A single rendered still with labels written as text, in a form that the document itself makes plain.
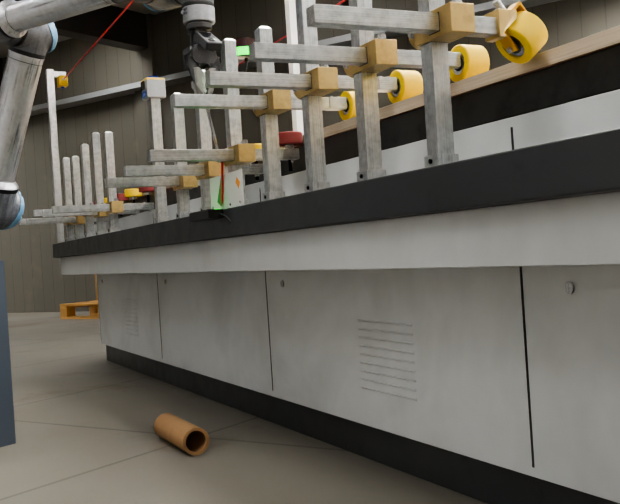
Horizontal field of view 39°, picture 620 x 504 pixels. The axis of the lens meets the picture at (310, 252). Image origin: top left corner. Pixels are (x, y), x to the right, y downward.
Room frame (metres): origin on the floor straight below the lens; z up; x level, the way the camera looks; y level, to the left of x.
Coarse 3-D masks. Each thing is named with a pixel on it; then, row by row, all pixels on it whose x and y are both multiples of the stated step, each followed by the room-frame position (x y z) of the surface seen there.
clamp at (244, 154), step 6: (240, 144) 2.36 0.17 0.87; (246, 144) 2.37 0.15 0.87; (252, 144) 2.37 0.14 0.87; (234, 150) 2.38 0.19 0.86; (240, 150) 2.36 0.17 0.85; (246, 150) 2.37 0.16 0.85; (252, 150) 2.37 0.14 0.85; (234, 156) 2.39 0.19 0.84; (240, 156) 2.36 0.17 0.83; (246, 156) 2.37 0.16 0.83; (252, 156) 2.37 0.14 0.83; (228, 162) 2.43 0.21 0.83; (234, 162) 2.39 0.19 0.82; (240, 162) 2.37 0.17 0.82; (246, 162) 2.38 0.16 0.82; (252, 162) 2.39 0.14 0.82
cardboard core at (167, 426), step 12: (156, 420) 2.74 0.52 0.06; (168, 420) 2.67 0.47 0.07; (180, 420) 2.62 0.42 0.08; (156, 432) 2.73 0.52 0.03; (168, 432) 2.61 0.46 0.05; (180, 432) 2.52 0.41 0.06; (192, 432) 2.62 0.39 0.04; (204, 432) 2.51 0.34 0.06; (180, 444) 2.50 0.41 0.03; (192, 444) 2.58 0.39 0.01; (204, 444) 2.52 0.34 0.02
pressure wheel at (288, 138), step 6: (282, 132) 2.44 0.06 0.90; (288, 132) 2.44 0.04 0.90; (294, 132) 2.44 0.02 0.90; (300, 132) 2.46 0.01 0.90; (282, 138) 2.44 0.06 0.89; (288, 138) 2.44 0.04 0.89; (294, 138) 2.44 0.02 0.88; (300, 138) 2.46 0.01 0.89; (282, 144) 2.45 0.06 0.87; (288, 144) 2.48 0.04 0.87; (294, 144) 2.49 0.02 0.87; (300, 144) 2.48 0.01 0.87; (288, 162) 2.47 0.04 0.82
